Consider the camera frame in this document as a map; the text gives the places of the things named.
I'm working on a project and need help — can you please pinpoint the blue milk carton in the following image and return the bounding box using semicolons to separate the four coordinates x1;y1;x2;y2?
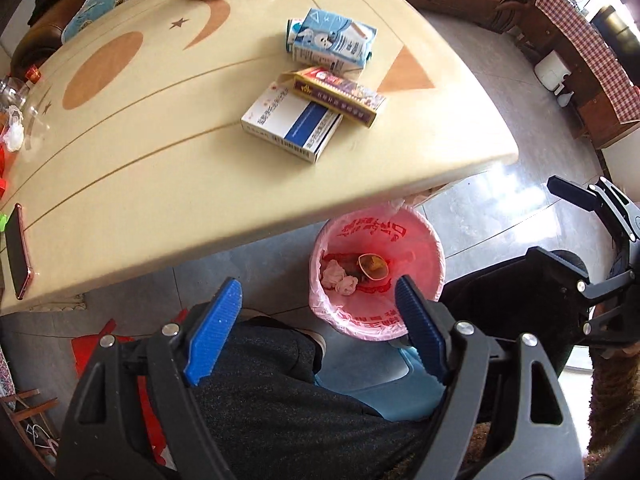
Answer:
291;8;378;74

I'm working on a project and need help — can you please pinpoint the red paper cup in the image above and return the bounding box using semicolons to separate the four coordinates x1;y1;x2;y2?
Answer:
357;254;390;282

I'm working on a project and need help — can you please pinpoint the pink-lined trash bin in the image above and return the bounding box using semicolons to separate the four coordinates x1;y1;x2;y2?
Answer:
309;204;446;342

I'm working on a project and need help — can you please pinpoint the blue plastic stool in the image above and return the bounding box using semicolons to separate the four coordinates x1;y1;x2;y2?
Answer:
316;339;445;422

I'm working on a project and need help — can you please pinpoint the checkered cloth side table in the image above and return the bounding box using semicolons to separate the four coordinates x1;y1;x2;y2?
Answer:
520;0;639;148

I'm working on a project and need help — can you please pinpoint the dark trouser leg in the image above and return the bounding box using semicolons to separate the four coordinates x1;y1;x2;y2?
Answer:
193;315;428;479

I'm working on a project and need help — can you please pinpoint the crumpled white tissue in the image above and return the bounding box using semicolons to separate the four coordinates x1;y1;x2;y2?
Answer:
321;259;359;296

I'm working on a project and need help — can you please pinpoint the red plastic chair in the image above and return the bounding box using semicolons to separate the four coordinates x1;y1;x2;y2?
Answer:
69;309;191;468

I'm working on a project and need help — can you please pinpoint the white kettle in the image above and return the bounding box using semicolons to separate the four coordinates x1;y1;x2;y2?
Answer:
534;51;570;96

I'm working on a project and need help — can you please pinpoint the pink-cased smartphone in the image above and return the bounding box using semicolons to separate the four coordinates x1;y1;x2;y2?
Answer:
4;204;34;301

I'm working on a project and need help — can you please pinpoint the purple gold flat box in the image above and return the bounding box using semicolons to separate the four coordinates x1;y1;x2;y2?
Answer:
277;66;386;128

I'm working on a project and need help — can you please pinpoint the crumpled clear plastic wrap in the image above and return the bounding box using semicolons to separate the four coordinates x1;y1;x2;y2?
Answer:
1;105;25;153

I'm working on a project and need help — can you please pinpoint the red tray with green toys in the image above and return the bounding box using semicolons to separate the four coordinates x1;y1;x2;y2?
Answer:
0;144;8;198

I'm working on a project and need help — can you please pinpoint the glass teapot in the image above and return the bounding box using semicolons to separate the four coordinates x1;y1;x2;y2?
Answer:
0;75;39;114

